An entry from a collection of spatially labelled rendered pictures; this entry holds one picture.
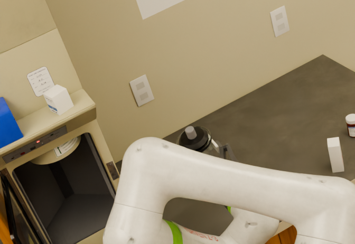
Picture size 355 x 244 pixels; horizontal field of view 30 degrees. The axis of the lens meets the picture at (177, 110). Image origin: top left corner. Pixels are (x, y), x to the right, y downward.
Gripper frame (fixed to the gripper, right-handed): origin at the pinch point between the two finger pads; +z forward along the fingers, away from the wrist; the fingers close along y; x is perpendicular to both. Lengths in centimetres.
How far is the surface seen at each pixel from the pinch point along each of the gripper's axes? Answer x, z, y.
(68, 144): -14.1, 17.4, 32.4
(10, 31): -56, 19, 30
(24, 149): -28, 8, 43
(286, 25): 21, 56, -65
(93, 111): -28.2, 6.6, 21.7
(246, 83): 35, 55, -41
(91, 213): 18.4, 20.6, 38.0
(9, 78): -44, 17, 37
